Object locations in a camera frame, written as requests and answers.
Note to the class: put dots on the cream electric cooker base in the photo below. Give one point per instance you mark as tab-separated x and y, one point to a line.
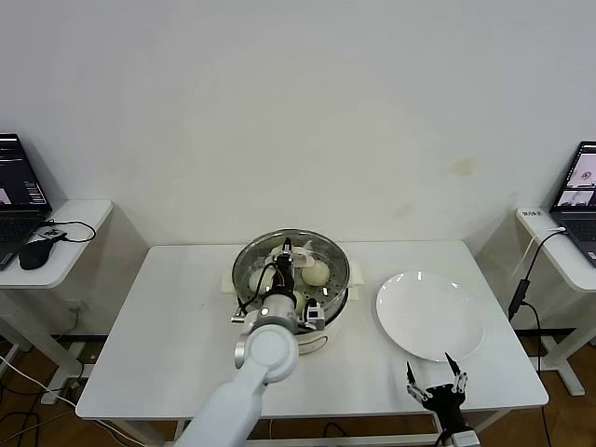
321	342

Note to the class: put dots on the white side table with mouse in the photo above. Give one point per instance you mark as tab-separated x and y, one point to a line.
79	219

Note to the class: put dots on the white side table with label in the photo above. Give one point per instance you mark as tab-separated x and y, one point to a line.
582	279

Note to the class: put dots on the small text label sticker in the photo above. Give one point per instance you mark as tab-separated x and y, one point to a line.
532	214

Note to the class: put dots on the black laptop with dark screen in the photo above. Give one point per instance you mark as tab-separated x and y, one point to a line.
18	186

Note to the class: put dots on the white main table frame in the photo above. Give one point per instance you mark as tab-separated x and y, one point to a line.
372	438

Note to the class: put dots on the round glass pot lid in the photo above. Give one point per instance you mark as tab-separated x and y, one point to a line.
307	255

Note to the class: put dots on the round white plate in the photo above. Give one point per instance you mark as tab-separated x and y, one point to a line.
428	316

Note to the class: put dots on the stainless steel steamer basket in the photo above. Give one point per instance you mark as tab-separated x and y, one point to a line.
335	302

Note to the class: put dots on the black computer mouse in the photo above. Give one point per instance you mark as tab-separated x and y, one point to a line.
33	255

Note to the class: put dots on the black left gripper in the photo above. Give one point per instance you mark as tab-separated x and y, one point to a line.
284	274

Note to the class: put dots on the grey laptop with bright screen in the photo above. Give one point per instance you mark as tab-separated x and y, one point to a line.
577	228

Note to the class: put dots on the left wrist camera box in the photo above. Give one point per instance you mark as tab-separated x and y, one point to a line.
315	316

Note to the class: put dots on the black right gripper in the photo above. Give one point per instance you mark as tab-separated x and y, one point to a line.
444	407

